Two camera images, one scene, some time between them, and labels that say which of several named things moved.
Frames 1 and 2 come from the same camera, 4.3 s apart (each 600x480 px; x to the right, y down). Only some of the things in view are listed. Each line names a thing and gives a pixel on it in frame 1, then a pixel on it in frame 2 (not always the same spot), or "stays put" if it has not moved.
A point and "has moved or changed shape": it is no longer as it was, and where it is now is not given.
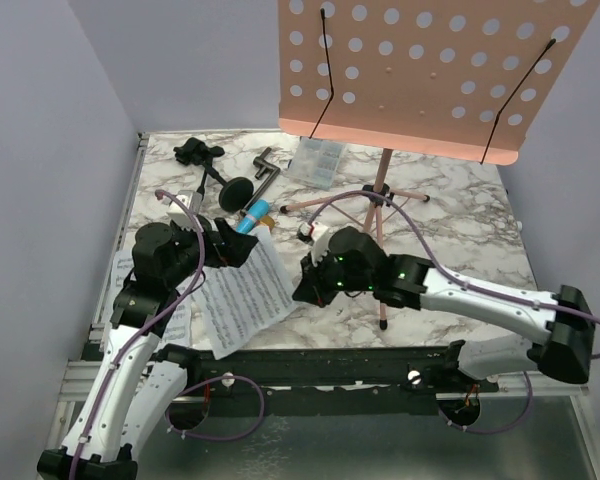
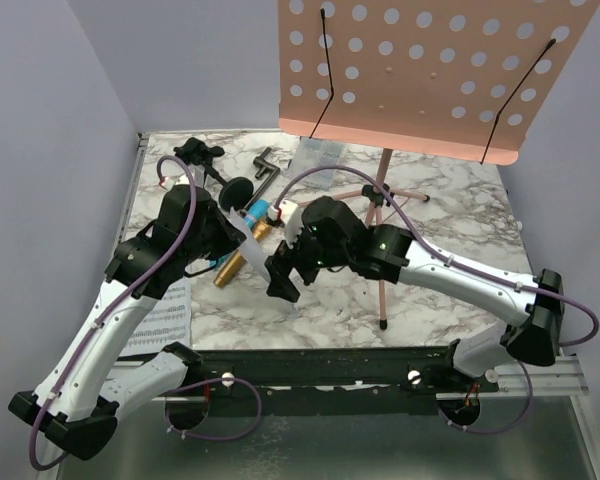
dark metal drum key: x=263 y=163 stays put
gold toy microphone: x=267 y=220 → x=236 y=262
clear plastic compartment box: x=314 y=161 stays put
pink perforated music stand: x=461 y=79 stays put
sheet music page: x=233 y=302 has moved or changed shape
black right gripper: x=310 y=282 → x=281 y=279
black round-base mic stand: x=236 y=194 stays put
